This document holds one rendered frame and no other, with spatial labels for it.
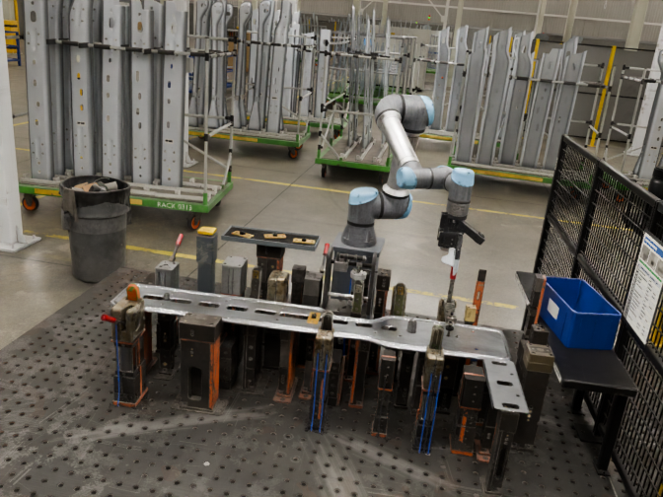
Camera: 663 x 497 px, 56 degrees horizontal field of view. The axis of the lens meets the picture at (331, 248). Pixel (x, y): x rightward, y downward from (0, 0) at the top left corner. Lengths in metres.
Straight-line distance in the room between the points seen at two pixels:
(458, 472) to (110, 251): 3.42
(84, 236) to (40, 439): 2.81
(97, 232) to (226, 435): 2.92
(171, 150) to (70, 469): 4.63
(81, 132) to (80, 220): 2.01
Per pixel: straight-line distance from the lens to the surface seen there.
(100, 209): 4.71
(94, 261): 4.89
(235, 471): 1.98
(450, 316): 2.15
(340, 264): 2.26
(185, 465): 2.01
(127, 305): 2.12
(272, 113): 9.70
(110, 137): 6.53
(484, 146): 8.91
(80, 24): 6.61
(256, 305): 2.25
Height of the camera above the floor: 1.97
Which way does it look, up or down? 20 degrees down
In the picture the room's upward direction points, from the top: 5 degrees clockwise
